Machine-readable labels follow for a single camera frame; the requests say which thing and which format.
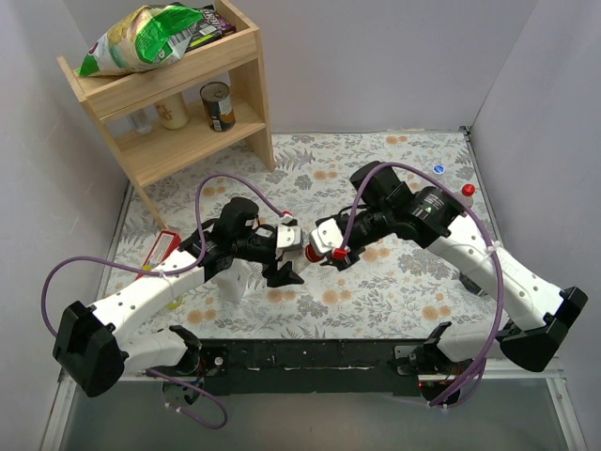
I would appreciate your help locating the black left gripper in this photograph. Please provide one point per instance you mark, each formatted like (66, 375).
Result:
(278, 261)

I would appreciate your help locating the red bottle cap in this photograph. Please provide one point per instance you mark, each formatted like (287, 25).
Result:
(311, 254)
(468, 190)

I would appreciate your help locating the blue white bottle cap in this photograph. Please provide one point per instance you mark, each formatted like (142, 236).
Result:
(439, 169)

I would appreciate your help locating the small glass bottle red rim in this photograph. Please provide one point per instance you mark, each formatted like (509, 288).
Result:
(299, 260)

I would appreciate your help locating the crushed clear bottle red label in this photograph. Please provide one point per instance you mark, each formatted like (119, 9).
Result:
(465, 200)

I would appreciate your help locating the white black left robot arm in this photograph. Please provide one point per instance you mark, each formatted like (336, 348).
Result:
(96, 345)

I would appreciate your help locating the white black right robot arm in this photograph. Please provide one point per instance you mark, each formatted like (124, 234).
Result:
(535, 315)

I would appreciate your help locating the white bottle black cap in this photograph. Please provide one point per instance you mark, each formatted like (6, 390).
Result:
(232, 282)

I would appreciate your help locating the yellow cap bottle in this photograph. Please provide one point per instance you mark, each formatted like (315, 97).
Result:
(175, 302)

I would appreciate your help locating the red snack box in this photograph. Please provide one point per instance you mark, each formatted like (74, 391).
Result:
(163, 246)

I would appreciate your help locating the wooden shelf unit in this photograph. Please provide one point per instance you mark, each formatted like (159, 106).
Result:
(146, 159)

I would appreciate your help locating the dark food can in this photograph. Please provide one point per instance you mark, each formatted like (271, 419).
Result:
(218, 106)

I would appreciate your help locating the cream jar on shelf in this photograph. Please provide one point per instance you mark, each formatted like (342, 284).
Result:
(172, 112)

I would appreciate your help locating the clear glass on shelf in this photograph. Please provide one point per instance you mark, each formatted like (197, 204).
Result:
(140, 122)

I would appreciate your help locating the dark purple snack box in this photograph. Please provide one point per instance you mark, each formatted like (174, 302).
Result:
(212, 27)

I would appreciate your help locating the green chip bag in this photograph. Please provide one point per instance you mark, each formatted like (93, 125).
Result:
(149, 38)

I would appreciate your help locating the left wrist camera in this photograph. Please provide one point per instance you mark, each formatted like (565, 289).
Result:
(288, 238)

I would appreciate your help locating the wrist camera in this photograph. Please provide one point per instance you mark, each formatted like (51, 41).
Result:
(288, 238)
(326, 240)

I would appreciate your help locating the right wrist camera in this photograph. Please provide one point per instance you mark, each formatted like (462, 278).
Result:
(326, 240)

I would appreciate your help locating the aluminium frame rail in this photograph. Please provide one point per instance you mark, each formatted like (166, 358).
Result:
(519, 410)

